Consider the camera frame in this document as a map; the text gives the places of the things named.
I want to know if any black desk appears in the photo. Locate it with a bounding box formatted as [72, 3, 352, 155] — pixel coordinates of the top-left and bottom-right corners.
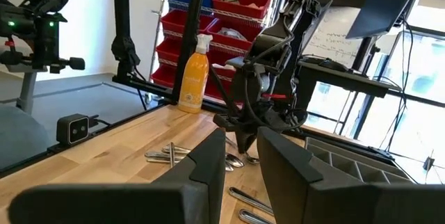
[297, 56, 403, 99]

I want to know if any orange spray bottle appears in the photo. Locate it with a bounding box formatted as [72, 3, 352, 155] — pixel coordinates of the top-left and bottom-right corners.
[177, 33, 214, 115]

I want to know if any white whiteboard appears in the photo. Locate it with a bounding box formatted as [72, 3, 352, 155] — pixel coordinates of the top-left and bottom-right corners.
[301, 6, 366, 69]

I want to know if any grey cutlery tray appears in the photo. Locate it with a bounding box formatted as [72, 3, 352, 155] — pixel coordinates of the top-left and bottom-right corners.
[304, 136, 414, 185]

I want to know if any black monitor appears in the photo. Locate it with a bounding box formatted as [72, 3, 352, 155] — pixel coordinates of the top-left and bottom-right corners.
[346, 0, 428, 40]

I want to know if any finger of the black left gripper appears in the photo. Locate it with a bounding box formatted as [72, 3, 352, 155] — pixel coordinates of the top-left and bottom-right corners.
[247, 129, 259, 154]
[236, 130, 248, 154]

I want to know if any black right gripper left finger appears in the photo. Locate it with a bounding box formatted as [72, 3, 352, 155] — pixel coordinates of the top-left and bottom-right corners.
[8, 127, 227, 224]

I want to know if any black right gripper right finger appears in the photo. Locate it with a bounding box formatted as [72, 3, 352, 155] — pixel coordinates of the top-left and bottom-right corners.
[257, 126, 445, 224]

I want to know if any black table-level camera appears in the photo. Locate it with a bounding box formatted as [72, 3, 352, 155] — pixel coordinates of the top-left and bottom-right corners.
[56, 113, 100, 146]

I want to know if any metal wire shelf rack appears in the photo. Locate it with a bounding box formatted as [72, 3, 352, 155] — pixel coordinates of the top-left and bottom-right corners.
[149, 0, 289, 103]

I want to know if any steel fork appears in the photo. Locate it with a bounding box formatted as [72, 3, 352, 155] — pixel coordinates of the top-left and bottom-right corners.
[228, 186, 275, 217]
[237, 208, 276, 224]

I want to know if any black camera cable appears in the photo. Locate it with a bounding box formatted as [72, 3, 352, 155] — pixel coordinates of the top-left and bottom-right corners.
[93, 117, 113, 128]

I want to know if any grey metal stand pole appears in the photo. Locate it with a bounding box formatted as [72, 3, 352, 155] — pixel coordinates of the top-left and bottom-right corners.
[16, 70, 38, 114]

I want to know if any red storage bin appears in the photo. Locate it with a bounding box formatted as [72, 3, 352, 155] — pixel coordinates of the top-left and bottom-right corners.
[150, 63, 180, 88]
[211, 0, 273, 20]
[204, 63, 237, 100]
[207, 50, 248, 65]
[155, 37, 188, 65]
[204, 17, 264, 54]
[160, 8, 195, 39]

